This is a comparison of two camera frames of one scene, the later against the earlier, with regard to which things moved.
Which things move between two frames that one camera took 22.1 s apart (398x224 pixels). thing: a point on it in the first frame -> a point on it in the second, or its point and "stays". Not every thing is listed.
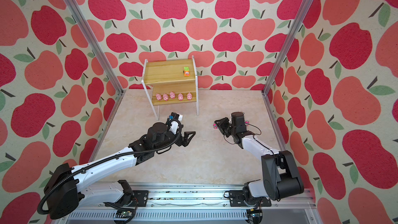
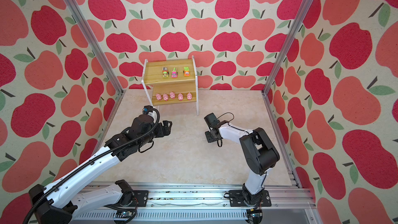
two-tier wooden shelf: x=173 y=82 stays
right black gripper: x=221 y=124 -> x=208 y=139
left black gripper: x=184 y=142 -> x=162 y=133
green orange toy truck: x=186 y=71 stays
